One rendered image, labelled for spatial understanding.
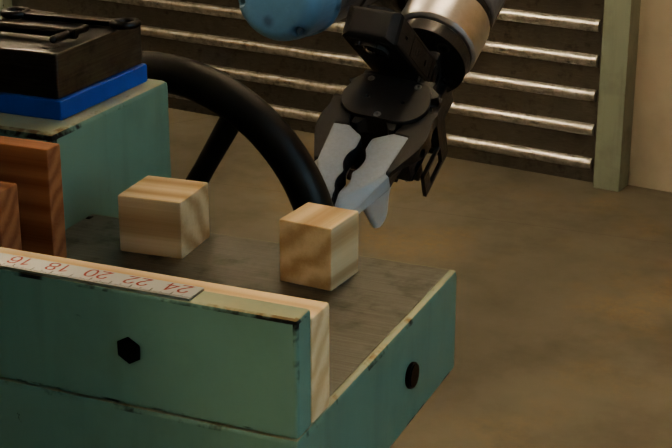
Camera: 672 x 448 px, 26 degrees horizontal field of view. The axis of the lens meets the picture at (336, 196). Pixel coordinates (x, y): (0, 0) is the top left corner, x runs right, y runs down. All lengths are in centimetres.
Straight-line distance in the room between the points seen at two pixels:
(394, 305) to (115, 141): 24
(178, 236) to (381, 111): 36
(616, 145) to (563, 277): 62
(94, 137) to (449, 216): 268
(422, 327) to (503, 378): 197
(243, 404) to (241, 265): 19
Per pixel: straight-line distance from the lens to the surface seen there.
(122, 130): 90
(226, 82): 102
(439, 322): 78
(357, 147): 112
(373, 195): 109
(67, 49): 87
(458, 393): 266
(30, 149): 79
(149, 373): 64
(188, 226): 81
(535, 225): 348
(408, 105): 114
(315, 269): 76
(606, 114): 370
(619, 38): 365
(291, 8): 116
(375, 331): 72
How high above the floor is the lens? 120
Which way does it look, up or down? 19 degrees down
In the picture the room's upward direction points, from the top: straight up
